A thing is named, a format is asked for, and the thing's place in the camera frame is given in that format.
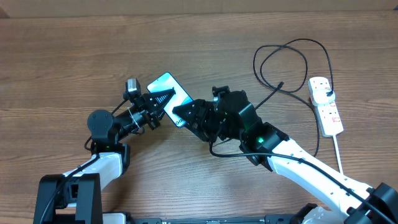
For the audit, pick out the white charger adapter plug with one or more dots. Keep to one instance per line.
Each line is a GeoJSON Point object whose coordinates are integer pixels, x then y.
{"type": "Point", "coordinates": [320, 97]}

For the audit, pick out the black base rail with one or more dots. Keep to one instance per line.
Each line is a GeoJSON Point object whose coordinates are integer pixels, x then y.
{"type": "Point", "coordinates": [268, 219]}

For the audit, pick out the Samsung Galaxy smartphone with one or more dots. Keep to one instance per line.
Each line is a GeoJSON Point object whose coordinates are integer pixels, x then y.
{"type": "Point", "coordinates": [180, 97]}

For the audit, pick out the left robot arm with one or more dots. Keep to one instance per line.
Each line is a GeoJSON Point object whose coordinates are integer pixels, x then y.
{"type": "Point", "coordinates": [75, 196]}

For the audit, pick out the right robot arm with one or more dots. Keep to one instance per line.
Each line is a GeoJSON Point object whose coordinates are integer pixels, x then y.
{"type": "Point", "coordinates": [232, 116]}

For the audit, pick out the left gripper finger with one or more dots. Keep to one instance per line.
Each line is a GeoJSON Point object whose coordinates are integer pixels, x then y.
{"type": "Point", "coordinates": [152, 120]}
{"type": "Point", "coordinates": [159, 99]}

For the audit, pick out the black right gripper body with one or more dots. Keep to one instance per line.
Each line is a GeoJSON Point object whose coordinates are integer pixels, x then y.
{"type": "Point", "coordinates": [211, 124]}

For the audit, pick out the white power strip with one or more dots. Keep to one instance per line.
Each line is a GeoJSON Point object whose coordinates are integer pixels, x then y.
{"type": "Point", "coordinates": [328, 115]}

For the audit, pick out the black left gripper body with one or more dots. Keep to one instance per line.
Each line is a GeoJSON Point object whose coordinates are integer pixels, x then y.
{"type": "Point", "coordinates": [140, 104]}

